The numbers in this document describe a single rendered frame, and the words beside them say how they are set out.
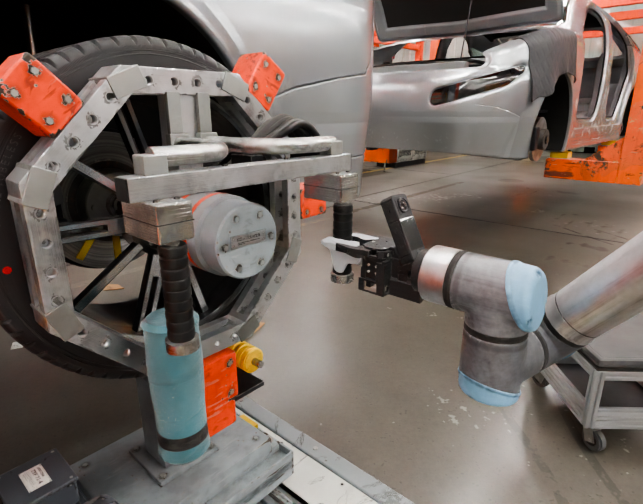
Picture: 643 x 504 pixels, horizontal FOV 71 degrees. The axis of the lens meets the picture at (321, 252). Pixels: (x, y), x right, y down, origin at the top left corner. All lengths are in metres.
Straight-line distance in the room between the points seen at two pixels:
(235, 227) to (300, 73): 0.74
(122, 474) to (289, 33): 1.20
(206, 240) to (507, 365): 0.48
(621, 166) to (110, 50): 3.73
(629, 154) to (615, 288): 3.41
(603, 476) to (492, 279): 1.16
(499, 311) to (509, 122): 2.62
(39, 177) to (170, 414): 0.41
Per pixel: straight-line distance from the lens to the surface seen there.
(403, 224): 0.73
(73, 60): 0.84
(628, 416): 1.78
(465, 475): 1.58
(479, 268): 0.67
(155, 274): 0.96
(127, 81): 0.78
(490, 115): 3.16
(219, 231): 0.70
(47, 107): 0.74
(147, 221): 0.58
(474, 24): 4.26
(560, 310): 0.77
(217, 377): 0.98
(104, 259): 1.19
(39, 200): 0.74
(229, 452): 1.27
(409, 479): 1.53
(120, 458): 1.33
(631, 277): 0.71
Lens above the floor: 1.05
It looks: 18 degrees down
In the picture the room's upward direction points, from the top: straight up
